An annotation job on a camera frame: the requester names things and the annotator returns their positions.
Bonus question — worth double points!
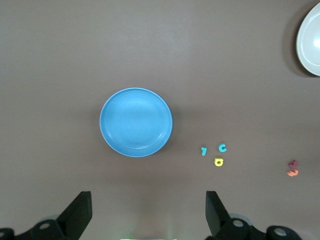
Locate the brown table cover sheet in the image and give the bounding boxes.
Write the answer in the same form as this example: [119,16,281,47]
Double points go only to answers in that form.
[0,0,320,240]

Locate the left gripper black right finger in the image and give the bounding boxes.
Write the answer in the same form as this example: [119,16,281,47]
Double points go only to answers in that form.
[205,190,305,240]

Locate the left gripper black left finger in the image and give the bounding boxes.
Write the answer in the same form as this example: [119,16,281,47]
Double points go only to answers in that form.
[0,191,93,240]

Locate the beige plate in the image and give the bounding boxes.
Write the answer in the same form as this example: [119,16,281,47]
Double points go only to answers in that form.
[296,1,320,77]

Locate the blue plate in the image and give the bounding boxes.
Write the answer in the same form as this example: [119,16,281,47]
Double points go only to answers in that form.
[99,87,174,158]

